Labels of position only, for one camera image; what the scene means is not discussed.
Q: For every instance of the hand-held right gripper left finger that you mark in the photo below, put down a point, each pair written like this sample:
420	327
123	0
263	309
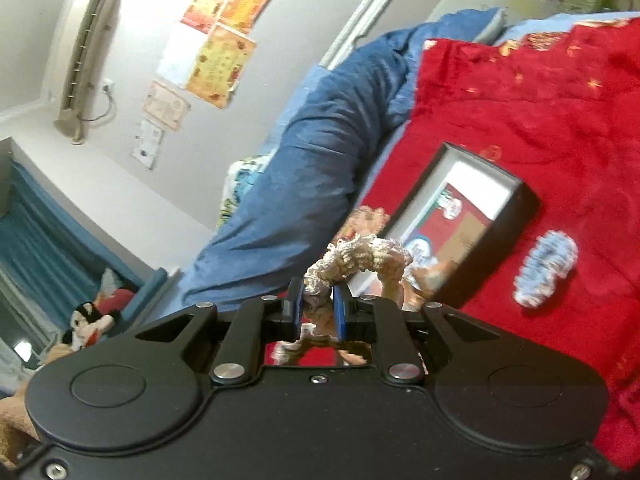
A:
296	307

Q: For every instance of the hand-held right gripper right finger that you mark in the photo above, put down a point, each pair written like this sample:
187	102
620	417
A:
341	310

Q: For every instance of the beige crochet scrunchie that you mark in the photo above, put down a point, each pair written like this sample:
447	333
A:
360	257

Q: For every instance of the black cardboard box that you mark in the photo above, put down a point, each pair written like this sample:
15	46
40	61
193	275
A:
500	225

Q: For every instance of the floral pillow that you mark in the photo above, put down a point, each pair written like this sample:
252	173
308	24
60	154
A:
240	185

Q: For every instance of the blue quilt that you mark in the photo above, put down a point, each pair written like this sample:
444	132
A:
310	170

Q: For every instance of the history textbook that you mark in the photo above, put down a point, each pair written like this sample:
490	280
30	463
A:
465	225

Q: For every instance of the black white plush toy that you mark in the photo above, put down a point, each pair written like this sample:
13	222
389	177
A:
90	325

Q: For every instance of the blue crochet scrunchie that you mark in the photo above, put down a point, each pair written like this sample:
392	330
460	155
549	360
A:
547	267

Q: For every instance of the teal furniture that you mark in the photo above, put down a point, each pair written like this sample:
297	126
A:
60	240

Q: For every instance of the red embroidered blanket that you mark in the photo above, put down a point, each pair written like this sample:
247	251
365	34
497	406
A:
550	135

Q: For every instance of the brown fuzzy blanket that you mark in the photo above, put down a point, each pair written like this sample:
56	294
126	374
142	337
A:
20	410

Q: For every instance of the light blue bed sheet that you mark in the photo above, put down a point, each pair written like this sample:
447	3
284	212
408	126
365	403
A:
530	27

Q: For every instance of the small white wall paper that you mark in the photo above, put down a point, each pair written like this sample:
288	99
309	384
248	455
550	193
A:
148	144

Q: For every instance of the pink framed wall certificate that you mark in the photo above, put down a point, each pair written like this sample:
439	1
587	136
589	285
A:
166	105

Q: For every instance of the yellow red wall certificate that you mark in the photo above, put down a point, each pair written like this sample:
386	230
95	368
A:
220	65

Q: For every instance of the white wall pipe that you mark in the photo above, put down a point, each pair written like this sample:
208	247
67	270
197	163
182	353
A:
367	10

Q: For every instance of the orange red wall certificate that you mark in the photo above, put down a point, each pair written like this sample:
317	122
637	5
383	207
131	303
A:
205	5
245	5

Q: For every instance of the wall air conditioner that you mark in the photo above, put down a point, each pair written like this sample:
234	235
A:
90	55

